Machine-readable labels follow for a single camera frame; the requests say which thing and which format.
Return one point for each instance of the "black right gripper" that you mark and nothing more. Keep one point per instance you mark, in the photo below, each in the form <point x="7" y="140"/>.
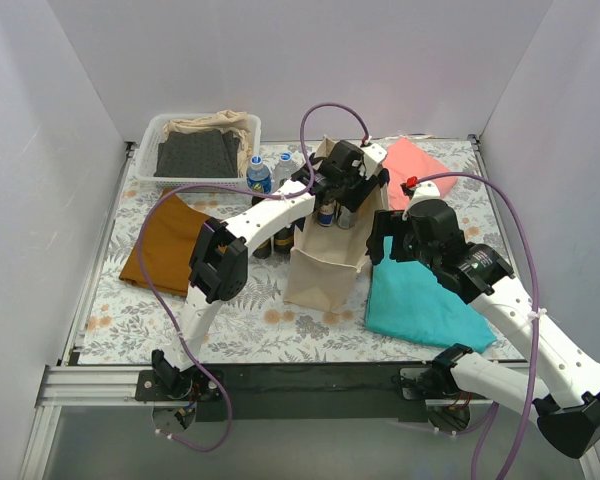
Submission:
<point x="381" y="236"/>

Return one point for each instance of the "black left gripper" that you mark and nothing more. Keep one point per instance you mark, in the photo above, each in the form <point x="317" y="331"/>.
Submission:
<point x="353" y="198"/>

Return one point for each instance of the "red tab can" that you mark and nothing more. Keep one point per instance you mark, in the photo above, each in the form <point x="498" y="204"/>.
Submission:
<point x="346" y="218"/>
<point x="325" y="214"/>

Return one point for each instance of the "Pocari Sweat bottle cloudy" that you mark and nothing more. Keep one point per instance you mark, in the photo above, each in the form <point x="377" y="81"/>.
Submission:
<point x="283" y="170"/>

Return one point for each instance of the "Pocari Sweat bottle blue label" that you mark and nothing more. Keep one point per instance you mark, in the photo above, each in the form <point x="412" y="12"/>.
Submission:
<point x="258" y="176"/>

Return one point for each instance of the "dark can dented lid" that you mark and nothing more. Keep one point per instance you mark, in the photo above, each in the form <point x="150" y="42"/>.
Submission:
<point x="283" y="240"/>

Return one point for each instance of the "beige canvas tote bag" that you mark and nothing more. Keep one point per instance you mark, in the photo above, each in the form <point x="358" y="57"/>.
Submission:
<point x="326" y="261"/>

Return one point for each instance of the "dark can silver pull-tab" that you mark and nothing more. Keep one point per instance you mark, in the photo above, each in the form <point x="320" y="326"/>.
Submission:
<point x="264" y="250"/>

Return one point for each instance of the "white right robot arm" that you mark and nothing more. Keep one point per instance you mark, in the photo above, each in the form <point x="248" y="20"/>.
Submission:
<point x="565" y="404"/>

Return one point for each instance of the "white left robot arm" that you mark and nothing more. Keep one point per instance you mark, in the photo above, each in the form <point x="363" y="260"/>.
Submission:
<point x="219" y="271"/>

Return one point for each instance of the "pink folded cloth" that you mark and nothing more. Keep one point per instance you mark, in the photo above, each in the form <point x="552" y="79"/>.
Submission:
<point x="405" y="160"/>

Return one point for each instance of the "teal folded cloth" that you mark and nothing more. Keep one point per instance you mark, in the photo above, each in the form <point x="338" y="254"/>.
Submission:
<point x="407" y="303"/>

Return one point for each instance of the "floral patterned table mat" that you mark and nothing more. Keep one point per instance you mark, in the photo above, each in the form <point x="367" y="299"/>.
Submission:
<point x="126" y="323"/>

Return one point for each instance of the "beige crumpled cloth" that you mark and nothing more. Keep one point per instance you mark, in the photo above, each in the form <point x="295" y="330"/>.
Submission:
<point x="246" y="127"/>

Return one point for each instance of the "dark grey dotted cloth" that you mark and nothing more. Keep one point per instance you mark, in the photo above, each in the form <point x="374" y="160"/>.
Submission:
<point x="202" y="154"/>

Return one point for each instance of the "brown folded cloth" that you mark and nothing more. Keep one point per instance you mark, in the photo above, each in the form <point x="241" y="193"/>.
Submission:
<point x="168" y="244"/>

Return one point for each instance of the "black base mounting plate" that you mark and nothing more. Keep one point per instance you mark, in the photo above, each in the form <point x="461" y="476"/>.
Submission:
<point x="299" y="391"/>

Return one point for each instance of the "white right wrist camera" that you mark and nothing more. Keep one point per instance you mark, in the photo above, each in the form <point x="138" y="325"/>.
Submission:
<point x="417" y="192"/>

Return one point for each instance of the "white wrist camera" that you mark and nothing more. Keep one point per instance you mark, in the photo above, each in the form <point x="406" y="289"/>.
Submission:
<point x="417" y="192"/>
<point x="374" y="156"/>

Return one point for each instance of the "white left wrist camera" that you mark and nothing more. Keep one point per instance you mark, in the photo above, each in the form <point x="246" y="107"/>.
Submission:
<point x="374" y="156"/>

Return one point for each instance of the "aluminium frame rail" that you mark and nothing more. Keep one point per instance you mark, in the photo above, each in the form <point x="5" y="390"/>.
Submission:
<point x="73" y="406"/>

